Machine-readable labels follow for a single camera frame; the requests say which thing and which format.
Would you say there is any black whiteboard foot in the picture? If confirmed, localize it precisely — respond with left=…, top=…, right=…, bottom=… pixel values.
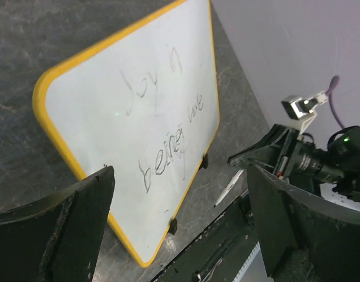
left=199, top=153, right=208, bottom=170
left=168, top=217, right=177, bottom=235

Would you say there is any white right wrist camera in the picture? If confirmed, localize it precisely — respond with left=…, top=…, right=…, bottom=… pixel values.
left=281, top=91, right=328, bottom=135

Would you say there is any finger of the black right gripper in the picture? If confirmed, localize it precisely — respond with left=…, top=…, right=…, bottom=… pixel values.
left=227, top=141, right=282, bottom=173
left=235, top=127, right=276, bottom=159

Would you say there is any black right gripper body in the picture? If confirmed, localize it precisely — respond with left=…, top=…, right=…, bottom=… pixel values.
left=272, top=124, right=299, bottom=178

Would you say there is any yellow framed whiteboard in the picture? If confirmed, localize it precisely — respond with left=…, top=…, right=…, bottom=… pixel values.
left=32, top=1, right=220, bottom=267

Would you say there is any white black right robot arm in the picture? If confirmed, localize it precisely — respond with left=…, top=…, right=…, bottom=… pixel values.
left=227, top=124, right=360, bottom=203

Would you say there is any black left whiteboard foot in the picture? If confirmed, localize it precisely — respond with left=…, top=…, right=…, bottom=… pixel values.
left=168, top=217, right=177, bottom=235

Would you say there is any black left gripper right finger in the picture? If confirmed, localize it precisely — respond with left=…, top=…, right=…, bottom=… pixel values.
left=247, top=165, right=360, bottom=281

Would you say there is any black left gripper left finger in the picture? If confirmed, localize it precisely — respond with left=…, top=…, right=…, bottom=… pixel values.
left=0, top=166, right=115, bottom=281

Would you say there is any black right whiteboard foot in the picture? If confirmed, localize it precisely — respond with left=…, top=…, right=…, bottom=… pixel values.
left=199, top=153, right=208, bottom=170

